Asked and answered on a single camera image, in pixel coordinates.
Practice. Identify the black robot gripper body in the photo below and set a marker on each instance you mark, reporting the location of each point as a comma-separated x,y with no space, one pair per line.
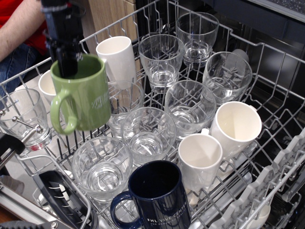
64,28

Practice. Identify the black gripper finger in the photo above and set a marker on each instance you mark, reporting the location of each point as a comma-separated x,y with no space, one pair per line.
67,62

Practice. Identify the green ceramic mug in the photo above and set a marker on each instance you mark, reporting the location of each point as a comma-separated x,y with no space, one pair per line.
82,100

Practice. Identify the person forearm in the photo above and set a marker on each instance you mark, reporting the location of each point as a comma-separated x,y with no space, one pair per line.
16,31

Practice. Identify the white mug left side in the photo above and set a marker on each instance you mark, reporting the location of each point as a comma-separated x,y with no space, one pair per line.
46,86

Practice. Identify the tall white mug rear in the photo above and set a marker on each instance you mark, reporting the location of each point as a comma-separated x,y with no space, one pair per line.
118,57

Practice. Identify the navy blue printed mug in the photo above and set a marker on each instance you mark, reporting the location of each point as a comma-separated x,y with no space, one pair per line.
158,193

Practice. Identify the white mug front centre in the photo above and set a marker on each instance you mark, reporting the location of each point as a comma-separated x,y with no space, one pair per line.
199,156

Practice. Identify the white mug right side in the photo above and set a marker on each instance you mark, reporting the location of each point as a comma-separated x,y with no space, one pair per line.
235,126

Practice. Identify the red shirt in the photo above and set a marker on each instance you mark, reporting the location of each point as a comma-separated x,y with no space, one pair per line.
35,40

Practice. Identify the blue jeans leg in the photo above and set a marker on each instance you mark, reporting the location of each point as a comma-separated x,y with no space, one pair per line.
22,58

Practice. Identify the clear tall glass centre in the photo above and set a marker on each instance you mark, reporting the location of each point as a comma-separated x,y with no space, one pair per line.
125,97

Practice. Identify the clear glass far left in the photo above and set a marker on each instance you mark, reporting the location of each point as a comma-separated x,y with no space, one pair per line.
22,110

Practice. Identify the clear glass rear centre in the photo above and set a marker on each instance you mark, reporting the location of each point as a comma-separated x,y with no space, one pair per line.
161,56

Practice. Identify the black clamp with metal screw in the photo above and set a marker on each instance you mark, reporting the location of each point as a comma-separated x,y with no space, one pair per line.
10,145

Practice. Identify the clear glass centre front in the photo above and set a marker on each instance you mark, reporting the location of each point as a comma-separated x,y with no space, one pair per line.
150,134

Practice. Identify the clear glass front left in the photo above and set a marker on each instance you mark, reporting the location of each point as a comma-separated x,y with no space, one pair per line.
101,167

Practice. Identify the clear glass centre right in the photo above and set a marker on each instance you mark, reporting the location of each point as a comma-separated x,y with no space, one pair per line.
191,105

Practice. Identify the clear glass rear right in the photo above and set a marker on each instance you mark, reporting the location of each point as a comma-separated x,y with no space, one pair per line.
198,32

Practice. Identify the clear glass right side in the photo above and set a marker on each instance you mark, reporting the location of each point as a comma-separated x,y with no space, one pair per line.
227,75

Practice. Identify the grey plastic tine holder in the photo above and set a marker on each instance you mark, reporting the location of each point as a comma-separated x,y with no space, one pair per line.
260,193

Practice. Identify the grey wire dishwasher rack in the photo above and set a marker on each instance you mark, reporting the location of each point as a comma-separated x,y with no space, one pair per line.
276,91

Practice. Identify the black slotted plastic handle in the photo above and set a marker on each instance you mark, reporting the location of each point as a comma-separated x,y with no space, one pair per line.
63,199

